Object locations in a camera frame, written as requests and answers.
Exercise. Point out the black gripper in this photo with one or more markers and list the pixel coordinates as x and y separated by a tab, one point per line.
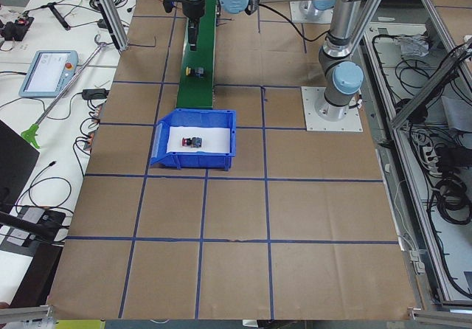
192	9

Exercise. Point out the yellow push button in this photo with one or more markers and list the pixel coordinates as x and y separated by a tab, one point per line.
197	72

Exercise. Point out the red push button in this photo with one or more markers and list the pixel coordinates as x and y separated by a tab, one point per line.
192	142

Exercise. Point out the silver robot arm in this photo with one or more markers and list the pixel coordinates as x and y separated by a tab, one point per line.
344	78
194	10

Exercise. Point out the green conveyor belt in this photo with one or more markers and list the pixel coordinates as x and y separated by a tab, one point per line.
197	92

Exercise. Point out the blue left storage bin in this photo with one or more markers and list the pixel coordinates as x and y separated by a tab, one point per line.
193	118

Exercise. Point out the white paper liner left bin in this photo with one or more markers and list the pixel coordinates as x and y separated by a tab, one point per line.
215	140

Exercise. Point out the teach pendant tablet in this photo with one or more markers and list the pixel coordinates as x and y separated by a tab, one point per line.
49	73

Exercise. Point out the aluminium frame post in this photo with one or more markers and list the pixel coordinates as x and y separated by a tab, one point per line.
114	24

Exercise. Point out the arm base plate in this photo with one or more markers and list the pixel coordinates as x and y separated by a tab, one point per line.
312	11
322	117

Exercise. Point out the green handled reacher grabber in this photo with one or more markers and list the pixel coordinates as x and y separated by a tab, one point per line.
30	134

